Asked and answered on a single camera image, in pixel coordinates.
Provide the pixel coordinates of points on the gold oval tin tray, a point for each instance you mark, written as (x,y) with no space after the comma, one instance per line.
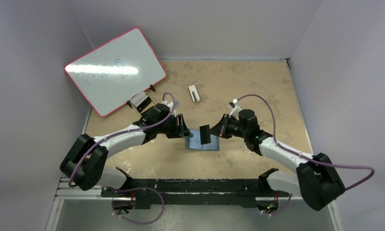
(151,105)

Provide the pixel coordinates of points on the white whiteboard eraser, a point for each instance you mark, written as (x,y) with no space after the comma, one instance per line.
(194,93)

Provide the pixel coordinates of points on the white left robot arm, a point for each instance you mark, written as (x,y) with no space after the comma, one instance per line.
(85,162)

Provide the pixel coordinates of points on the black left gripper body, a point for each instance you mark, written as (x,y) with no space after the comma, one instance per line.
(169,128)

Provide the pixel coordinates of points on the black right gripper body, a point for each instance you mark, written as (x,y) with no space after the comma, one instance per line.
(224,125)

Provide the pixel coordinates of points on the aluminium frame rail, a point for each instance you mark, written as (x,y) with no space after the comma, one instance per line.
(186,191)

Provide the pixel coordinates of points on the black mounting base plate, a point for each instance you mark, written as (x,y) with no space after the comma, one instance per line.
(262,203)

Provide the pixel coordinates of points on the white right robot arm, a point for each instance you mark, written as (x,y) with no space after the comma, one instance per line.
(311,177)

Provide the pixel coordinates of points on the pink framed whiteboard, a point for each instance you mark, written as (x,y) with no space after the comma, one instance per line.
(112,73)

